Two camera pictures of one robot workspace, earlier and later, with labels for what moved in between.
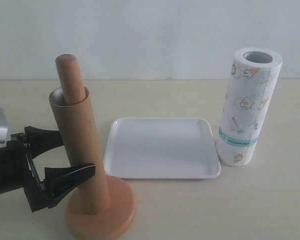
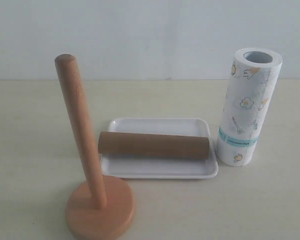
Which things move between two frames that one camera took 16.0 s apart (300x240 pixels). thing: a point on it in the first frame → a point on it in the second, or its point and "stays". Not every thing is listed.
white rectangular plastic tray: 161,148 stays
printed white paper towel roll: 254,76 stays
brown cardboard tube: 77,131 → 154,145
